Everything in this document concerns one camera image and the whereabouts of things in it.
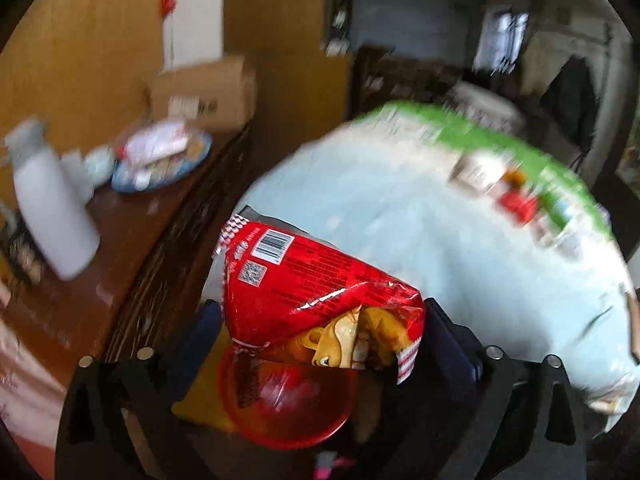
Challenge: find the black coat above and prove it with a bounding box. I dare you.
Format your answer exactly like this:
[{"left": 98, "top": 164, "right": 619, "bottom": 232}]
[{"left": 540, "top": 57, "right": 598, "bottom": 153}]

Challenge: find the white pink snack packet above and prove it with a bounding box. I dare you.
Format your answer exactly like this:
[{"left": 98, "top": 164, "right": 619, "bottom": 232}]
[{"left": 122, "top": 121, "right": 193, "bottom": 166}]

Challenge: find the cardboard box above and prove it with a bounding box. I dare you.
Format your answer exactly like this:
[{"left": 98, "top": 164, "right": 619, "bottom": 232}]
[{"left": 148, "top": 56, "right": 257, "bottom": 133}]

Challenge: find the pale green cup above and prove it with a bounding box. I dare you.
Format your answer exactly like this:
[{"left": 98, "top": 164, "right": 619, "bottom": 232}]
[{"left": 82, "top": 146, "right": 117, "bottom": 188}]

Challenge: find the window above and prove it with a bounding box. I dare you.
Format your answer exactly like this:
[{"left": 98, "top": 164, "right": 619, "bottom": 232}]
[{"left": 475, "top": 7, "right": 530, "bottom": 73}]

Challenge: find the red snack bag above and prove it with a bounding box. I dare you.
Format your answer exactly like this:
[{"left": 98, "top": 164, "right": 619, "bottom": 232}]
[{"left": 215, "top": 214, "right": 427, "bottom": 386}]

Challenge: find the blue plate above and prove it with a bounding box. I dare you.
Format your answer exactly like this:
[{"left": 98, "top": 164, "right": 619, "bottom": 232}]
[{"left": 111, "top": 130, "right": 213, "bottom": 194}]

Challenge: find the dark wooden side table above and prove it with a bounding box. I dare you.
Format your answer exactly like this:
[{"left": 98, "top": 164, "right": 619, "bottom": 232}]
[{"left": 0, "top": 125, "right": 253, "bottom": 386}]

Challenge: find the green white printed bedsheet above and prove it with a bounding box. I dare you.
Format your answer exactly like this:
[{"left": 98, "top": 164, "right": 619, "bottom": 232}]
[{"left": 200, "top": 101, "right": 640, "bottom": 416}]

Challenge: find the white thermos flask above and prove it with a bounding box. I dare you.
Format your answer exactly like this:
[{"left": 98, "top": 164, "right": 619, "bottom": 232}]
[{"left": 5, "top": 119, "right": 101, "bottom": 281}]

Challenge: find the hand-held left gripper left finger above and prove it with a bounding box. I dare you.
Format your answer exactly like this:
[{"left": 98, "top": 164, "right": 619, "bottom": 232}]
[{"left": 55, "top": 300, "right": 236, "bottom": 480}]

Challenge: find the red plastic bin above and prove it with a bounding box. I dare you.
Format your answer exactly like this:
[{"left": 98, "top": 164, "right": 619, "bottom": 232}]
[{"left": 218, "top": 345, "right": 361, "bottom": 451}]

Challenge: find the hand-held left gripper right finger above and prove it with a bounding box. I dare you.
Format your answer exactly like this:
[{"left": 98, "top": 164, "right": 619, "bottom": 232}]
[{"left": 422, "top": 297, "right": 588, "bottom": 480}]

